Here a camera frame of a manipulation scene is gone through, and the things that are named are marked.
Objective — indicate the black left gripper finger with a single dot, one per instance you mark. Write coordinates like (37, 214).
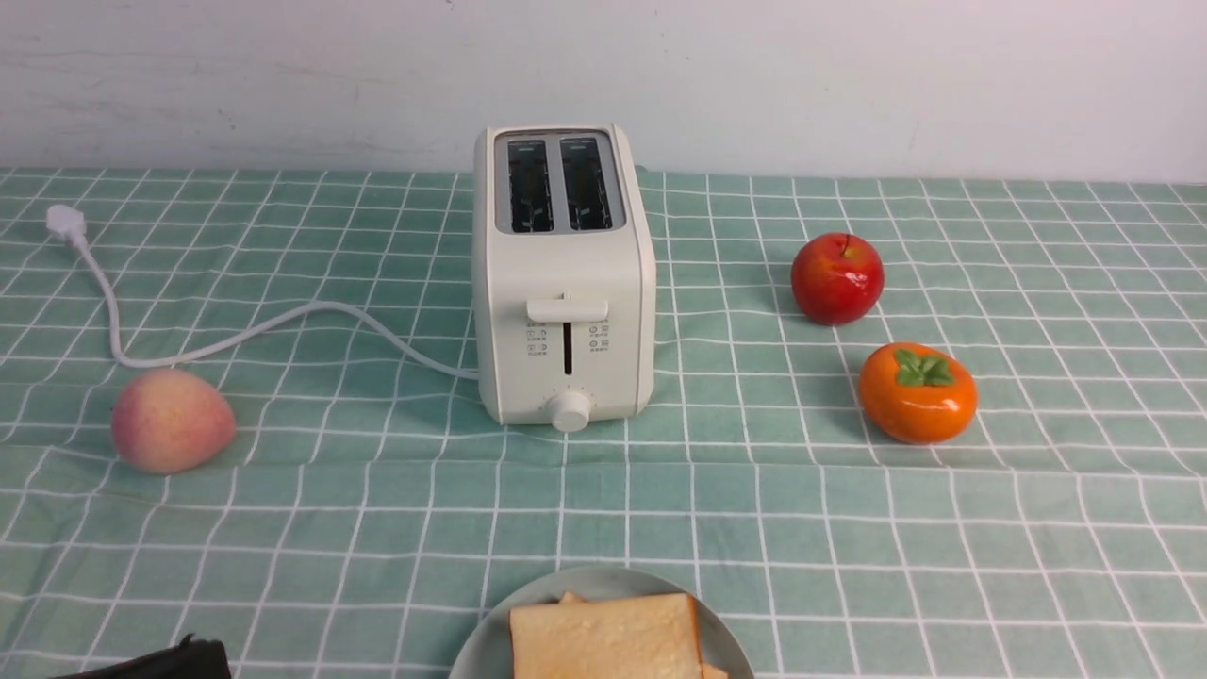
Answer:
(191, 657)

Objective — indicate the toasted bread slice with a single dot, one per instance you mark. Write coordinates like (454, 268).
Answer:
(636, 637)
(709, 671)

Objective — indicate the green white checked tablecloth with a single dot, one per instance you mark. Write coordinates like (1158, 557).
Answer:
(369, 512)

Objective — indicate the pink yellow peach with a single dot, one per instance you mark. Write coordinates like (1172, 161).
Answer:
(167, 421)

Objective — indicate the pale green plate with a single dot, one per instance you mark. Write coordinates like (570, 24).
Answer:
(487, 653)

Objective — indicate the white two-slot toaster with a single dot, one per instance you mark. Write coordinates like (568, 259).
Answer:
(564, 279)

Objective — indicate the red apple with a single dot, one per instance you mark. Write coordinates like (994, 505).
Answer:
(837, 278)

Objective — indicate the orange persimmon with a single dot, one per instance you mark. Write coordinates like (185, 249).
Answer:
(916, 394)

